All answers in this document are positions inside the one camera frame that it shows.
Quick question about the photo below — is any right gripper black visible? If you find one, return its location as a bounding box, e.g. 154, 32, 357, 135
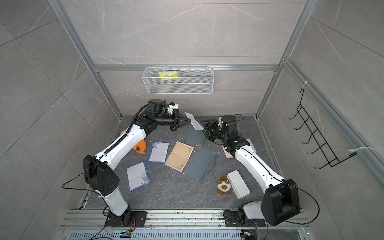
200, 119, 228, 143

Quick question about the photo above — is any white blue letter paper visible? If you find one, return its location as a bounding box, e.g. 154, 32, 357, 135
127, 161, 152, 192
185, 112, 205, 131

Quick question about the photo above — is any pink envelope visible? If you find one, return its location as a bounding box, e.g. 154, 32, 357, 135
221, 138, 258, 160

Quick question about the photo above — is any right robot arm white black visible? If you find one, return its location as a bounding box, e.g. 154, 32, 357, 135
200, 115, 301, 226

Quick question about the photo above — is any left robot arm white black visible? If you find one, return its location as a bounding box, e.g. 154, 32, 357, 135
83, 99, 191, 217

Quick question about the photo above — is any orange shark plush toy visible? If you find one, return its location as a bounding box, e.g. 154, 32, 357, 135
126, 139, 147, 155

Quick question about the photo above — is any yellow packet in basket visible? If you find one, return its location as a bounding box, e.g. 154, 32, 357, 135
158, 71, 182, 81

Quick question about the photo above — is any brown white bear plush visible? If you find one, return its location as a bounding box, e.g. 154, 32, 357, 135
217, 176, 232, 195

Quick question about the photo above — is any white rectangular box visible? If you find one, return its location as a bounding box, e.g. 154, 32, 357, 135
227, 170, 251, 199

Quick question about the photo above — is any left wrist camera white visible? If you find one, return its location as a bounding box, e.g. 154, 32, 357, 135
166, 102, 179, 115

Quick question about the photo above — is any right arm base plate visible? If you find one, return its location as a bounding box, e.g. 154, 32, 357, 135
223, 210, 267, 228

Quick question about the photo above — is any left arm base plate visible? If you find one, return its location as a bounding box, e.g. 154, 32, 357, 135
105, 211, 148, 228

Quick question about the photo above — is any black wire hook rack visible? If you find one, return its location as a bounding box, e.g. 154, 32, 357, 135
288, 89, 357, 170

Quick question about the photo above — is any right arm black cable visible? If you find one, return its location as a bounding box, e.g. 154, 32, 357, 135
232, 113, 321, 226

